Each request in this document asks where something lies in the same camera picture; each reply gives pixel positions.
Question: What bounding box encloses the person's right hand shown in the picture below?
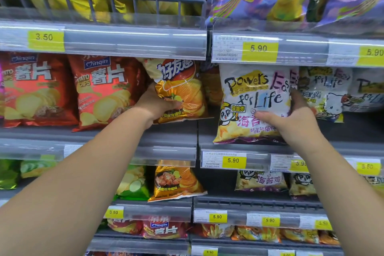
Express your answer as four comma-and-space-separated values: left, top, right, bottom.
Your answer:
254, 87, 324, 155

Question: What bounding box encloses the small white panda-print bag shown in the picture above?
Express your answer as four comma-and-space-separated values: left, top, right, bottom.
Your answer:
235, 170, 289, 192
362, 175, 384, 197
289, 172, 317, 196

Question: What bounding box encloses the orange ridged chip bag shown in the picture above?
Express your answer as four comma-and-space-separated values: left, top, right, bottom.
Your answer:
136, 58, 214, 125
148, 160, 208, 203

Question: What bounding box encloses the person's left hand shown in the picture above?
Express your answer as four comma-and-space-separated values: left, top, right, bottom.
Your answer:
133, 83, 183, 130

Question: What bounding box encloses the small red chip bag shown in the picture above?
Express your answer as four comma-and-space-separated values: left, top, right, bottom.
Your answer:
107, 219, 143, 236
142, 216, 188, 240

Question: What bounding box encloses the white cat-print chip bag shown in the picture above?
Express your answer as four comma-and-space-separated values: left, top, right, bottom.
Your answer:
298, 67, 353, 123

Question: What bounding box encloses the white scribble-print chip bag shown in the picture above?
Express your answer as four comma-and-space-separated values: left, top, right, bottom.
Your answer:
342, 68, 384, 113
213, 65, 299, 146

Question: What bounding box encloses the red potato chip bag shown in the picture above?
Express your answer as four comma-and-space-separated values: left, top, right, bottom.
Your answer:
0, 52, 79, 129
67, 55, 148, 132

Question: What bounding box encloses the grey shelf with price rail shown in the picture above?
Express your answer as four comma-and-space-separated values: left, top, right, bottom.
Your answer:
0, 121, 198, 168
0, 19, 208, 61
193, 194, 334, 231
0, 188, 193, 223
197, 111, 384, 176
86, 232, 191, 256
211, 22, 384, 68
190, 235, 344, 256

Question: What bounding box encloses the small orange snack bag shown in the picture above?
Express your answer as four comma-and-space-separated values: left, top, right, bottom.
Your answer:
230, 226, 282, 243
281, 228, 320, 244
192, 223, 235, 239
318, 230, 340, 246

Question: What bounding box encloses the person's left forearm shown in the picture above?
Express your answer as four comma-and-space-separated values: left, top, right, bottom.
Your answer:
0, 107, 153, 256

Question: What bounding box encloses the person's right forearm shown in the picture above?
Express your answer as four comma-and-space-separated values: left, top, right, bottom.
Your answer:
301, 137, 384, 256

